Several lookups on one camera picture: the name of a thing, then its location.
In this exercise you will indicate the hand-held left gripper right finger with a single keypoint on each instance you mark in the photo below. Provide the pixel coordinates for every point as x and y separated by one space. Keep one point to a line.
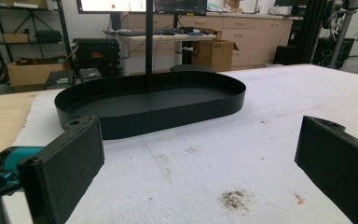
338 161

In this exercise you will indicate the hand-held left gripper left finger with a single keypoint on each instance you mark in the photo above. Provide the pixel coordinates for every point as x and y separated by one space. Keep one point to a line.
65 168

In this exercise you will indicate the black oval tray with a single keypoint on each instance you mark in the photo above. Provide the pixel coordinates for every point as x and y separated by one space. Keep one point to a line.
155 105

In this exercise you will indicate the flat black device box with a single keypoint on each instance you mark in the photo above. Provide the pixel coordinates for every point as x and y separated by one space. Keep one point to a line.
59 80

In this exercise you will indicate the small black device box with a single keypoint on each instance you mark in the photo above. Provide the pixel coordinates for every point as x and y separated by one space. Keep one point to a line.
90 74

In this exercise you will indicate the wide open cardboard box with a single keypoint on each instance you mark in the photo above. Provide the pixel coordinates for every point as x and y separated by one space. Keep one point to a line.
34 73

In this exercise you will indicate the black floor cabinet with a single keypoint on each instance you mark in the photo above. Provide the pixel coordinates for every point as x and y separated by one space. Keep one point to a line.
323 51

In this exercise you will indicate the black equipment case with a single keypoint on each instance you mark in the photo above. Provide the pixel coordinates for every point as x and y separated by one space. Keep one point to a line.
96 54

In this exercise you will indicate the grey metal stand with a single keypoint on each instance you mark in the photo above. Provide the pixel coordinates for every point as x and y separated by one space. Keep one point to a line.
340 40

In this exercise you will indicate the black roll bag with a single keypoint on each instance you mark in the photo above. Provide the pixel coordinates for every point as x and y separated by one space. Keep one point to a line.
48 36

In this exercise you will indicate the white felt mat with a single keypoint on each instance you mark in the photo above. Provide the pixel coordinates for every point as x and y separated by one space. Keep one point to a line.
199 174

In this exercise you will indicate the small flat cardboard box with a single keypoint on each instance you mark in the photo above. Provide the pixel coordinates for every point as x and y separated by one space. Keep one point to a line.
15 37

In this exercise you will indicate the black metal shelf rack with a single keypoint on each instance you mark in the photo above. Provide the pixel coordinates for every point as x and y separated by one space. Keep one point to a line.
62 28

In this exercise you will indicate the black vertical pole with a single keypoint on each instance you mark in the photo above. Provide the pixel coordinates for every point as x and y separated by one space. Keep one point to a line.
149 43

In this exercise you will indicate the black keyboard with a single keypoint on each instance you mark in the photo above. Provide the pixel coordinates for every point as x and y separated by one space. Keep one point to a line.
136 32

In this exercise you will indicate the light wooden cabinet row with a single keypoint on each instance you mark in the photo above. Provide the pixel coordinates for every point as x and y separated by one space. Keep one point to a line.
248 37

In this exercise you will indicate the tall open cardboard box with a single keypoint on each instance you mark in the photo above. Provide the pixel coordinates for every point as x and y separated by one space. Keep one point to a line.
214 56

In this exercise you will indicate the white standing desk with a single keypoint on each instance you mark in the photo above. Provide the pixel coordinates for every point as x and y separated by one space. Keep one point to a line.
167 38

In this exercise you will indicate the monitor with white screen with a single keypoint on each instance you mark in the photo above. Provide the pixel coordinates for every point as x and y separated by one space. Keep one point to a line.
112 5

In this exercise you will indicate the monitor with dark screen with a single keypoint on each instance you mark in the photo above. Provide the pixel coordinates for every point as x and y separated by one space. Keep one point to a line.
180 6

